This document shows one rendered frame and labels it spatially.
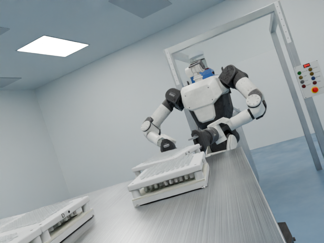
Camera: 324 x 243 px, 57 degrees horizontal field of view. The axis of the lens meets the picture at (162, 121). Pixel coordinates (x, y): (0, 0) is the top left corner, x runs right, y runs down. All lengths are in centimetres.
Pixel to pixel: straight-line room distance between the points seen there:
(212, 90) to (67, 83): 601
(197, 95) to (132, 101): 490
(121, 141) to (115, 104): 87
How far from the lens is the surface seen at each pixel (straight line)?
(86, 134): 742
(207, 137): 158
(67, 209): 100
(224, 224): 64
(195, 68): 193
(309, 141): 382
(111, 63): 694
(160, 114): 202
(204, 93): 185
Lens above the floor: 112
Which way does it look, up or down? level
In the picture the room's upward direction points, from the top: 19 degrees counter-clockwise
